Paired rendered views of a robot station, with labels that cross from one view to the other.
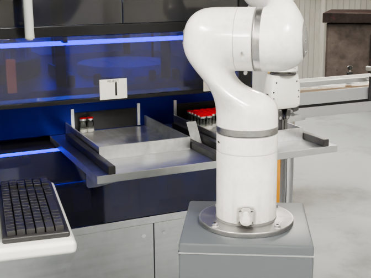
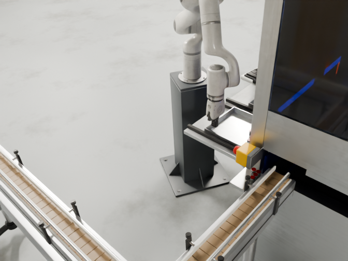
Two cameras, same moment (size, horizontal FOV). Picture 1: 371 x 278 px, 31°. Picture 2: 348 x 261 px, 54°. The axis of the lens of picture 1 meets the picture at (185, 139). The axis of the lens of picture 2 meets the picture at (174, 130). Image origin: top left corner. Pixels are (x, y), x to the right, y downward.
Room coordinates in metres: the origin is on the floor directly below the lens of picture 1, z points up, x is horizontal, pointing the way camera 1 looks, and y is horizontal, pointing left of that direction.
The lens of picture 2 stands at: (3.16, -0.98, 1.97)
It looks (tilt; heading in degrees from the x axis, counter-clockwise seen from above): 37 degrees down; 159
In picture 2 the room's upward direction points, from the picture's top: 3 degrees counter-clockwise
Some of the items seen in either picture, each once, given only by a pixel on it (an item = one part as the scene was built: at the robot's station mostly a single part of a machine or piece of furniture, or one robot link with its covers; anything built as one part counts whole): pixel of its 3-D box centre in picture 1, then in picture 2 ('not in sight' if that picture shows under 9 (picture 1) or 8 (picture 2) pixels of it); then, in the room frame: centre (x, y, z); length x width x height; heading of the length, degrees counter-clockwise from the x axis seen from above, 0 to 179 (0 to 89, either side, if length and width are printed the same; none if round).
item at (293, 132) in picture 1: (235, 126); (246, 131); (2.00, -0.15, 0.90); 0.34 x 0.26 x 0.04; 24
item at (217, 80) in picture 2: not in sight; (216, 79); (1.89, -0.27, 1.17); 0.09 x 0.08 x 0.13; 76
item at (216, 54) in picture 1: (231, 69); (197, 32); (1.29, -0.09, 1.16); 0.19 x 0.12 x 0.24; 76
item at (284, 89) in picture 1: (282, 88); (215, 105); (1.89, -0.28, 1.03); 0.10 x 0.07 x 0.11; 114
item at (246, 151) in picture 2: not in sight; (247, 155); (2.24, -0.31, 0.99); 0.08 x 0.07 x 0.07; 24
